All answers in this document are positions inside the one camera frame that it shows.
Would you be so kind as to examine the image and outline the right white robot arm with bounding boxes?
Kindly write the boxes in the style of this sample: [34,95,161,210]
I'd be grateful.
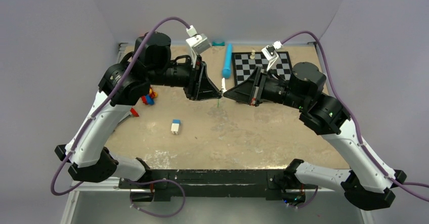
[224,62,406,211]

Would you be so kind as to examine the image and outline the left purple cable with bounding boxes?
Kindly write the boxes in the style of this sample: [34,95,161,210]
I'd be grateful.
[50,17,192,196]

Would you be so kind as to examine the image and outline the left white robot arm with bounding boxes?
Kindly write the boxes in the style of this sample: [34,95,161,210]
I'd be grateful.
[55,32,222,188]

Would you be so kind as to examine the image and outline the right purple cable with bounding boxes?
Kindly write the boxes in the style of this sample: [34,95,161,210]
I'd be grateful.
[281,31,429,203]

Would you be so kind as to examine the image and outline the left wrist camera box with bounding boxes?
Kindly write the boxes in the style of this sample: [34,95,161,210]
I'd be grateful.
[186,25,211,56]

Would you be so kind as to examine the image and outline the black white chessboard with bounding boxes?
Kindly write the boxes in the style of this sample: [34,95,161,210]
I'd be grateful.
[231,52,292,85]

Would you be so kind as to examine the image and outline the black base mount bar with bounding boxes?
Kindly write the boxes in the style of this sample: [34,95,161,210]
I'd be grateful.
[119,169,306,206]

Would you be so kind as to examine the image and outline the teal toy piece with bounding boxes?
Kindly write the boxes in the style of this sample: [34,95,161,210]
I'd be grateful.
[211,40,225,47]

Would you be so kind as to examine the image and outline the colourful toy brick stack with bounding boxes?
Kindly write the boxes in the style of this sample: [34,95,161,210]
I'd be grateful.
[141,87,158,105]

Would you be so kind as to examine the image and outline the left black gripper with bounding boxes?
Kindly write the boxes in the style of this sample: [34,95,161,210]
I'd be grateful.
[147,53,222,100]

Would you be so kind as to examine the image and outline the aluminium frame rail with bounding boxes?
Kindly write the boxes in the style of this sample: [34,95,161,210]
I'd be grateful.
[60,177,120,223]

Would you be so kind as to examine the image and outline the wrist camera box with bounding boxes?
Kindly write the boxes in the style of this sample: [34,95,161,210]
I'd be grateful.
[261,41,283,71]
[186,25,211,56]

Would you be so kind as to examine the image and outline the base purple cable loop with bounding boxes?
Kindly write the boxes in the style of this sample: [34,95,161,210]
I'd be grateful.
[128,178,186,218]

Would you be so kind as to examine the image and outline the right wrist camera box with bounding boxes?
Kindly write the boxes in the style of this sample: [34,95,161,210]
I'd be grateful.
[261,41,283,71]

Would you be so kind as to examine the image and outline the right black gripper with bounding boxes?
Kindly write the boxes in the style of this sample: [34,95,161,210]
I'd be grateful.
[224,65,308,110]

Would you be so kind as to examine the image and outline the red grey toy hammer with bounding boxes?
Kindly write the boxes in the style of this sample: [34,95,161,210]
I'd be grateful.
[118,107,140,125]

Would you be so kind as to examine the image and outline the white blue toy brick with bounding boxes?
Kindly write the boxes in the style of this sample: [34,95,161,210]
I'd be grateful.
[170,119,181,135]

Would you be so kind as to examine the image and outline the blue cylinder tool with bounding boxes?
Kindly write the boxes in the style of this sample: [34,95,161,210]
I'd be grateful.
[222,43,233,79]

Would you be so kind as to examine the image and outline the white chess pawn far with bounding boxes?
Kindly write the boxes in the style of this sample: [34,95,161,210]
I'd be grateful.
[249,50,255,60]

